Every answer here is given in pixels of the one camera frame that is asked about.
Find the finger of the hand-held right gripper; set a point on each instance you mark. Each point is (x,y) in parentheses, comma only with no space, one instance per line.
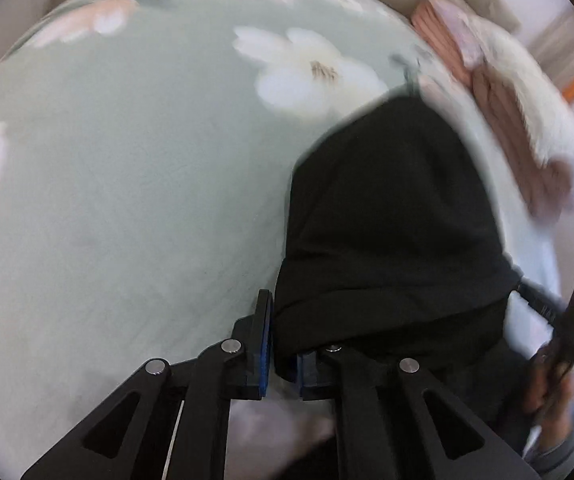
(542,305)

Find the pink ribbed blanket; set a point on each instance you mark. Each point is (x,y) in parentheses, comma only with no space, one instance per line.
(504,110)

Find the green floral bed sheet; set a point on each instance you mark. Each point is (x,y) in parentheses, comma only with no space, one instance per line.
(132,175)

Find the white fluffy blanket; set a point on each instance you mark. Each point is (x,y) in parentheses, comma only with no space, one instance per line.
(527,90)

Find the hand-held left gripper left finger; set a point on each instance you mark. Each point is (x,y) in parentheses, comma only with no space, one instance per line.
(265,355)

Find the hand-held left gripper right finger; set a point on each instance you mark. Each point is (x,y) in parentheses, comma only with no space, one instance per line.
(301,377)

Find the person's right hand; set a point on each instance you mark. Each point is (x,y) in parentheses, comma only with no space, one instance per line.
(549,390)

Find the black garment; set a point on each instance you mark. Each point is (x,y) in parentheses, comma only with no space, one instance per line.
(392,220)

